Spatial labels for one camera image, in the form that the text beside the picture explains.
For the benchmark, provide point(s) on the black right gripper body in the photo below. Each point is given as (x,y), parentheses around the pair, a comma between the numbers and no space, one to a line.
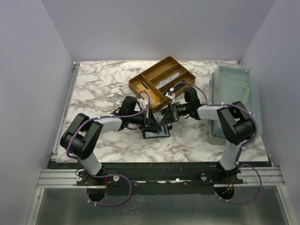
(175,112)

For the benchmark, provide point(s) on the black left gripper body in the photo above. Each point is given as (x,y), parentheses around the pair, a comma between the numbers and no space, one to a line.
(146,120)

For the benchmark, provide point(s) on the black leather card holder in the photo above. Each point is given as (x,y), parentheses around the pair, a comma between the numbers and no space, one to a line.
(162,134)

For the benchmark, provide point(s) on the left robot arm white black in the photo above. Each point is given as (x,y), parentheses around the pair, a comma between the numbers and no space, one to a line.
(80,138)

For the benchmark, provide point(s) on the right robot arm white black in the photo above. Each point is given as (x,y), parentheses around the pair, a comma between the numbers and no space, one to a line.
(238,125)

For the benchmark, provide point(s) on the black cards in tray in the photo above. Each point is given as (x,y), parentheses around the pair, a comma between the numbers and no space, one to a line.
(177,87)

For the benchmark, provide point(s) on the yellow cards in tray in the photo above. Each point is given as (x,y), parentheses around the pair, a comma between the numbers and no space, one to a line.
(154,98)

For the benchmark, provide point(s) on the grey cards in tray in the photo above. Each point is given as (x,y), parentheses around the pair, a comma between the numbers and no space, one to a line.
(167,80)

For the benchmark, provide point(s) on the brown woven organizer tray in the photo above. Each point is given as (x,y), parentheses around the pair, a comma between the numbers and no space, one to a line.
(159,78)

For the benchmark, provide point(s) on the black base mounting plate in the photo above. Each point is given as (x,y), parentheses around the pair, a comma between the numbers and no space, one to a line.
(203,177)

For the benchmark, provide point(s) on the clear plastic storage box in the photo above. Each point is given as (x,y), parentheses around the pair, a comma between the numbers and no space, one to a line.
(234,82)

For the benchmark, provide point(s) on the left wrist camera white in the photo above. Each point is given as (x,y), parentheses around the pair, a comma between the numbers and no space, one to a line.
(143,103)

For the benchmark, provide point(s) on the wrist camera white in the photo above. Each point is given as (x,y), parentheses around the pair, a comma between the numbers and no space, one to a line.
(143,103)
(171,94)

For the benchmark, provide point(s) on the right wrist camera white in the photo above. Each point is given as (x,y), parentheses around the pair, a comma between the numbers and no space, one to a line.
(171,94)

